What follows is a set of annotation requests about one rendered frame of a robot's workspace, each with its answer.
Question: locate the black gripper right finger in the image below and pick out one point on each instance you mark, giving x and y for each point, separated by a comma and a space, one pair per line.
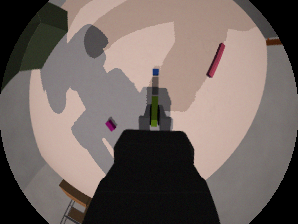
163, 121

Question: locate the grey rod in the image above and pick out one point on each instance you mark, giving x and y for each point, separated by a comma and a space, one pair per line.
155, 83

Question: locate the magenta rod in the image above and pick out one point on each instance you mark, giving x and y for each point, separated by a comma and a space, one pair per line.
110, 125

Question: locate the lime green rod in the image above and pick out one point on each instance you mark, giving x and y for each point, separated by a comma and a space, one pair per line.
154, 111

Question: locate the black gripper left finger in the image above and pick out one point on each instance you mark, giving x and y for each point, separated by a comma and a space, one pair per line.
145, 121

